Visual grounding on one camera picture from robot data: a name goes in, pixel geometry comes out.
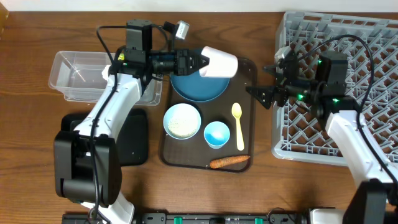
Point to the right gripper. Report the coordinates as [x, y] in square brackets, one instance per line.
[270, 93]

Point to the dark blue plate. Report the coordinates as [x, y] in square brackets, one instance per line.
[198, 89]

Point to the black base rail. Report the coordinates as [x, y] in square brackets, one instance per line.
[161, 218]

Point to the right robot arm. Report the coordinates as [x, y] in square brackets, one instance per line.
[340, 116]

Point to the black plastic bin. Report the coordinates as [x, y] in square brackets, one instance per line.
[132, 143]

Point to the yellow plastic spoon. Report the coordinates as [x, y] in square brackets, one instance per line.
[236, 111]

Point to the orange carrot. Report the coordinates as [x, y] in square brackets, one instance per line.
[227, 161]

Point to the light blue bowl with rice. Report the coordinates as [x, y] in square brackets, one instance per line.
[181, 121]

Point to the grey dishwasher rack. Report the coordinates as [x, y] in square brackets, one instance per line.
[371, 47]

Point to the pink cup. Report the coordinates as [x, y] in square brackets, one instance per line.
[221, 64]

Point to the light blue cup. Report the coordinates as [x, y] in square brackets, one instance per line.
[216, 134]

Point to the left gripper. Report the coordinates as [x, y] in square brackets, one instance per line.
[181, 58]

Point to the brown serving tray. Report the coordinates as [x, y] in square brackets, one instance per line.
[210, 119]

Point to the clear plastic bin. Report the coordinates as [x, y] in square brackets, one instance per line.
[78, 75]

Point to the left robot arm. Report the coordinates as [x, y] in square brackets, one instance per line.
[87, 166]

